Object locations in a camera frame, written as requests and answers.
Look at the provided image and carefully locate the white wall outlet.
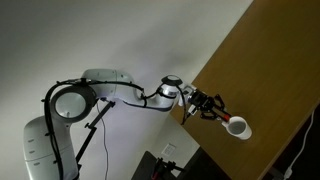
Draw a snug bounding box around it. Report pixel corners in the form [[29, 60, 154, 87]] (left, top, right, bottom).
[[161, 143, 177, 157]]

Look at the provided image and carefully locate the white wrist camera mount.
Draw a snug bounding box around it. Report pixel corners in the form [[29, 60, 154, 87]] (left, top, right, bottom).
[[179, 84, 198, 108]]

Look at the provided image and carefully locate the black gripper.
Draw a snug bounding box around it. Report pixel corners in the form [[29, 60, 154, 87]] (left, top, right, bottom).
[[189, 89, 231, 123]]

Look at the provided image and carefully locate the red marker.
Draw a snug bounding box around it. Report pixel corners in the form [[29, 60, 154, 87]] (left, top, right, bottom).
[[219, 111, 233, 122]]

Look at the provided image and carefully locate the white power cable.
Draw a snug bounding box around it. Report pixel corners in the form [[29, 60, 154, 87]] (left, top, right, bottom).
[[283, 109, 316, 178]]

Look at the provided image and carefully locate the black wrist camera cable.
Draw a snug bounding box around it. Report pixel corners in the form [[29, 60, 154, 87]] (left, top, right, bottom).
[[180, 99, 197, 126]]

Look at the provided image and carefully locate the white mug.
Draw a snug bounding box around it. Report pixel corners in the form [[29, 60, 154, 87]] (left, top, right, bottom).
[[221, 115, 253, 141]]

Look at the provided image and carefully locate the grey table leg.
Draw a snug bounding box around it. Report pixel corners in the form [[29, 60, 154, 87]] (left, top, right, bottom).
[[268, 165, 284, 180]]

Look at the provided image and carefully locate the black clamp with red part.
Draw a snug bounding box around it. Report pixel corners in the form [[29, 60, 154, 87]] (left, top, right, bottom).
[[153, 157, 187, 180]]

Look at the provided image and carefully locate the thin black stand cable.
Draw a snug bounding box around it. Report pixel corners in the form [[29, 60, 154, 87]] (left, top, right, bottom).
[[96, 101, 110, 180]]

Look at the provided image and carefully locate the black articulated camera stand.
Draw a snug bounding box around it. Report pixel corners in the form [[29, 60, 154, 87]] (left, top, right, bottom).
[[74, 98, 117, 166]]

